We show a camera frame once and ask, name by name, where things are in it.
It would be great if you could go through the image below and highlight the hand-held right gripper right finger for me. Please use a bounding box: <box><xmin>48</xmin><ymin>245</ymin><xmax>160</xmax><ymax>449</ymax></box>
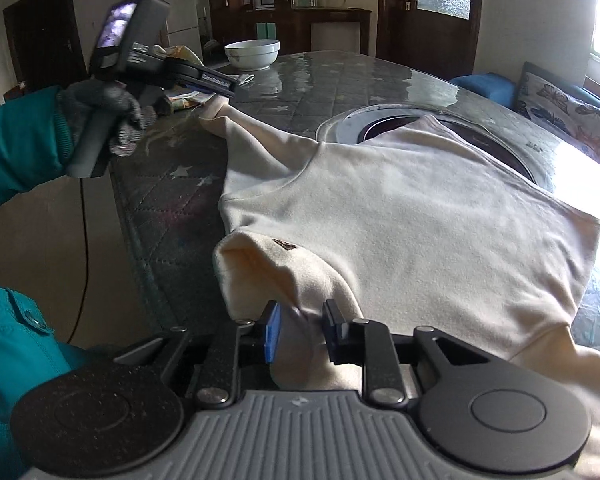
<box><xmin>321</xmin><ymin>300</ymin><xmax>496</xmax><ymax>408</ymax></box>

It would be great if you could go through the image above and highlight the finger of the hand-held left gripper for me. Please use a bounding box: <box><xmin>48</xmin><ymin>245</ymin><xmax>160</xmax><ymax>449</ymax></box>
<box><xmin>177</xmin><ymin>62</ymin><xmax>241</xmax><ymax>97</ymax></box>

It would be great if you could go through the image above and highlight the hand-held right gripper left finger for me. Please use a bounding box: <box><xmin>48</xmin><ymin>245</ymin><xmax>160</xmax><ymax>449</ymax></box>
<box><xmin>112</xmin><ymin>301</ymin><xmax>283</xmax><ymax>408</ymax></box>

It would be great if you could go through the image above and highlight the cream sweater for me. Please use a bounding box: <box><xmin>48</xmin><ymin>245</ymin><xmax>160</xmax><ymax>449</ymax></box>
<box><xmin>200</xmin><ymin>95</ymin><xmax>600</xmax><ymax>480</ymax></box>

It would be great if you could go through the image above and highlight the person's left forearm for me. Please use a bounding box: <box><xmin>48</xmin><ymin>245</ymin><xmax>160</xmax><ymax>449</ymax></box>
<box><xmin>0</xmin><ymin>85</ymin><xmax>77</xmax><ymax>217</ymax></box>

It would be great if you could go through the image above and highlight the person's left hand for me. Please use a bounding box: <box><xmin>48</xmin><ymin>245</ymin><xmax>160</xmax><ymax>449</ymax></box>
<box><xmin>57</xmin><ymin>79</ymin><xmax>157</xmax><ymax>158</ymax></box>

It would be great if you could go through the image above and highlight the printed paper packet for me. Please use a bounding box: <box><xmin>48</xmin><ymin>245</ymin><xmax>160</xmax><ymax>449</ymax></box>
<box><xmin>167</xmin><ymin>91</ymin><xmax>217</xmax><ymax>112</ymax></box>

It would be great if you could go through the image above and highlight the yellowish cloth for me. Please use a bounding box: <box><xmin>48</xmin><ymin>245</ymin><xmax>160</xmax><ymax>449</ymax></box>
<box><xmin>154</xmin><ymin>44</ymin><xmax>204</xmax><ymax>67</ymax></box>

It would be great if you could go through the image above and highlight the white bowl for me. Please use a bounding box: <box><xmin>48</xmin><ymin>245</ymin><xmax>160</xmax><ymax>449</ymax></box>
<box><xmin>224</xmin><ymin>39</ymin><xmax>281</xmax><ymax>72</ymax></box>

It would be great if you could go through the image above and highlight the white refrigerator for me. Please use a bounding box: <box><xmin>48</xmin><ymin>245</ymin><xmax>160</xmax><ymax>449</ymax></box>
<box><xmin>157</xmin><ymin>0</ymin><xmax>204</xmax><ymax>64</ymax></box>

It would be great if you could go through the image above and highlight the dark wooden door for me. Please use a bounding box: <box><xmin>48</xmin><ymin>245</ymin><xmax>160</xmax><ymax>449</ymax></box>
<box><xmin>2</xmin><ymin>0</ymin><xmax>89</xmax><ymax>95</ymax></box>

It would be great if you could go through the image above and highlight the dark wooden counter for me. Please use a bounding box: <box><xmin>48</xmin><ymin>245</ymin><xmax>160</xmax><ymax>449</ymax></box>
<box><xmin>245</xmin><ymin>6</ymin><xmax>374</xmax><ymax>57</ymax></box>

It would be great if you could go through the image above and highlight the dark quilted star table cover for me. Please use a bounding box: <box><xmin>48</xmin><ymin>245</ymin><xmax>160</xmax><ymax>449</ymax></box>
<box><xmin>109</xmin><ymin>50</ymin><xmax>600</xmax><ymax>366</ymax></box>

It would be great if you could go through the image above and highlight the round built-in table cooker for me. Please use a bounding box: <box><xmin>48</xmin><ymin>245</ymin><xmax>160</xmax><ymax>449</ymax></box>
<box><xmin>316</xmin><ymin>104</ymin><xmax>552</xmax><ymax>192</ymax></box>

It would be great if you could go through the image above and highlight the wooden door with frosted glass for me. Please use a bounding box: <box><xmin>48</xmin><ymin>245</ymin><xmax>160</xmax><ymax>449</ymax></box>
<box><xmin>377</xmin><ymin>0</ymin><xmax>485</xmax><ymax>79</ymax></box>

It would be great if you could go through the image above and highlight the person's teal jacket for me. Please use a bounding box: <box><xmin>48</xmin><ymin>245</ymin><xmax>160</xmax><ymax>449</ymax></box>
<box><xmin>0</xmin><ymin>287</ymin><xmax>93</xmax><ymax>480</ymax></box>

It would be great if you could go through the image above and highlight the butterfly print pillow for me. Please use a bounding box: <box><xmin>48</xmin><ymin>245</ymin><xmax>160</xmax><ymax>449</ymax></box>
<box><xmin>514</xmin><ymin>61</ymin><xmax>600</xmax><ymax>152</ymax></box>

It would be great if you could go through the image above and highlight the black cable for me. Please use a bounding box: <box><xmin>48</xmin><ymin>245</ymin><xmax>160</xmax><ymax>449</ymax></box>
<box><xmin>69</xmin><ymin>177</ymin><xmax>89</xmax><ymax>345</ymax></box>

